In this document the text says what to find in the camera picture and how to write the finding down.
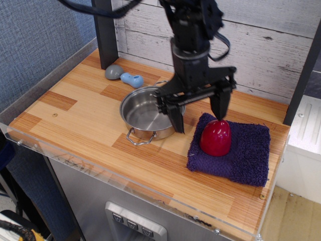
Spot clear acrylic front guard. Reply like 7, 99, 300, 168
1, 125, 261, 240

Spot dark right shelf post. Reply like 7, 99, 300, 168
283, 31, 320, 126

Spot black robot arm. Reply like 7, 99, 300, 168
153, 1, 236, 133

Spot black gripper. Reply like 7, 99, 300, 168
156, 40, 236, 133

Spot purple folded towel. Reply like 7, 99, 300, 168
187, 113, 271, 187

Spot stainless steel pot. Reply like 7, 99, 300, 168
119, 80, 185, 146

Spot red toy pepper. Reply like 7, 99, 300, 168
199, 120, 232, 157

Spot silver control panel with buttons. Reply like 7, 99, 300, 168
105, 201, 168, 240

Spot grey and blue toy scoop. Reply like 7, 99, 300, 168
105, 64, 144, 88

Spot dark shelf post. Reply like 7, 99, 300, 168
283, 31, 320, 126
94, 16, 118, 70

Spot yellow object at corner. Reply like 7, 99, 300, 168
18, 229, 45, 241

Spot white side counter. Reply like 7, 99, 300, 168
276, 95, 320, 203

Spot dark left shelf post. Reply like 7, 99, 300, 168
94, 16, 118, 70

